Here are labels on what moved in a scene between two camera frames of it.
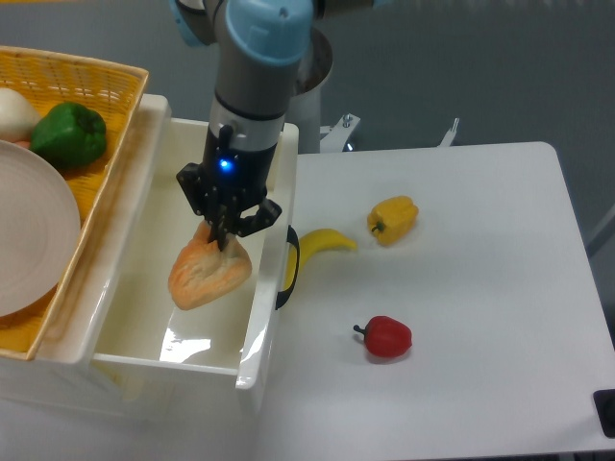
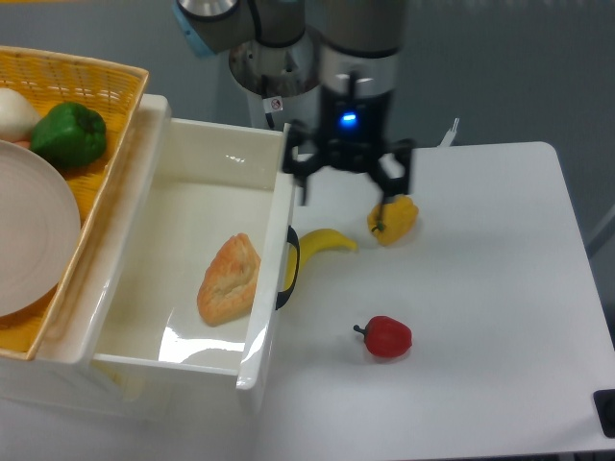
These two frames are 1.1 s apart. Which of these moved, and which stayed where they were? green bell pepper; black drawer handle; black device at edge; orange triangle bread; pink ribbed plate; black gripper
Moved: orange triangle bread; black gripper
Stayed: green bell pepper; pink ribbed plate; black drawer handle; black device at edge
